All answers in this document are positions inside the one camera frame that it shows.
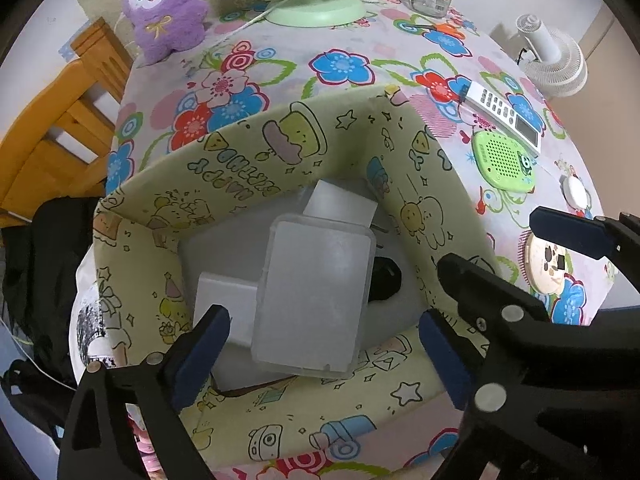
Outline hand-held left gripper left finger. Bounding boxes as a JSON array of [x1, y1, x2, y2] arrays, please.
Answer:
[[57, 304, 232, 480]]

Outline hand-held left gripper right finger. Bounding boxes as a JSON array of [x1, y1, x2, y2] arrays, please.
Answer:
[[419, 309, 506, 480]]

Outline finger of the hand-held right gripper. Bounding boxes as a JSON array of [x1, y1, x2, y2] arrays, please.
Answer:
[[529, 206, 640, 291], [437, 252, 551, 356]]

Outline round cream compact case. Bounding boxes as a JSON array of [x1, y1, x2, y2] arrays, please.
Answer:
[[522, 234, 576, 295]]

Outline white round puck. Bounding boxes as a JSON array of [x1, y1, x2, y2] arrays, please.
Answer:
[[560, 176, 588, 211]]

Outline white power adapter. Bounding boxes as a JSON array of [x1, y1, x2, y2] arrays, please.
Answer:
[[192, 272, 263, 348]]

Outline black car key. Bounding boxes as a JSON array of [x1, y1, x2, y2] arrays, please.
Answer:
[[367, 256, 403, 303]]

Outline green frog speaker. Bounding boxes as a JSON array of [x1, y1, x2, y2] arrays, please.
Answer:
[[471, 129, 537, 195]]

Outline translucent plastic box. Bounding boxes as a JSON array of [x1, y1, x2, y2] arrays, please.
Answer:
[[250, 214, 377, 378]]

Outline white remote control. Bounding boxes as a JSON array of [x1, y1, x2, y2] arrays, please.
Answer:
[[462, 82, 543, 157]]

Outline small white cube charger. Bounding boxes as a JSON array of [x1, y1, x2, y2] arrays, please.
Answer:
[[305, 180, 378, 228]]

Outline yellow printed storage box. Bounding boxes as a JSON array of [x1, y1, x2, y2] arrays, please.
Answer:
[[94, 85, 501, 471]]

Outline pink printed cloth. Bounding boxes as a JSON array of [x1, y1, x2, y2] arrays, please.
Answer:
[[127, 410, 166, 476]]

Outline white printed cloth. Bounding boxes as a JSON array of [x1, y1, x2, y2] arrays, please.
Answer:
[[70, 280, 131, 376]]

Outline black jacket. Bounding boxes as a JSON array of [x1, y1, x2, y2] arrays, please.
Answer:
[[2, 197, 108, 386]]

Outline white floor fan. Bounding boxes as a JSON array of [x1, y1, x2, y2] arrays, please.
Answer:
[[515, 14, 588, 98]]

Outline black backpack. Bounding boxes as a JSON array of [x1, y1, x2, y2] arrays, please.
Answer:
[[0, 360, 76, 461]]

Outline beige door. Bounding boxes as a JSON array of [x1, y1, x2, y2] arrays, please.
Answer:
[[582, 5, 621, 61]]

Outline floral tablecloth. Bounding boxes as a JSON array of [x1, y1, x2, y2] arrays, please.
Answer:
[[105, 0, 613, 480]]

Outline wooden chair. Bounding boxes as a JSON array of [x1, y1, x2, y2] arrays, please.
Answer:
[[0, 17, 133, 226]]

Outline purple plush toy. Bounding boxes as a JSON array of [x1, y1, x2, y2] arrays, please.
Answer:
[[122, 0, 211, 66]]

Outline orange handled scissors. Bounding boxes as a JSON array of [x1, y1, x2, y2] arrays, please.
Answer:
[[415, 21, 463, 36]]

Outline white fan power cable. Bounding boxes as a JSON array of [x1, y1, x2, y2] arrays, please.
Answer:
[[220, 0, 301, 41]]

